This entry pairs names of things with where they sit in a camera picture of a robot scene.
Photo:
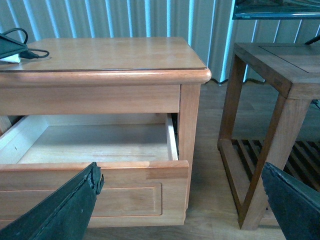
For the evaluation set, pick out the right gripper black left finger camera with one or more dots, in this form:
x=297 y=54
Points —
x=63 y=215

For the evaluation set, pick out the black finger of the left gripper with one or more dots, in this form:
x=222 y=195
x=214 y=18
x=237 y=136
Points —
x=10 y=47

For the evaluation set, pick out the white charger with black cable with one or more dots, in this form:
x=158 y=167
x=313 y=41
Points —
x=31 y=53

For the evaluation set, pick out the dark wooden side table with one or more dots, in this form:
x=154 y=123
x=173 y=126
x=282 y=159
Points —
x=268 y=116

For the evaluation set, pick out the light wooden nightstand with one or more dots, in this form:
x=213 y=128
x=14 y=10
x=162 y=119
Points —
x=128 y=104

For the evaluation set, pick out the grey pleated curtain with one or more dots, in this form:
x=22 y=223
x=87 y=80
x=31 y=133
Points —
x=207 y=25

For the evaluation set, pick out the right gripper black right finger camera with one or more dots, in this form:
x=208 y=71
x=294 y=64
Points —
x=295 y=205

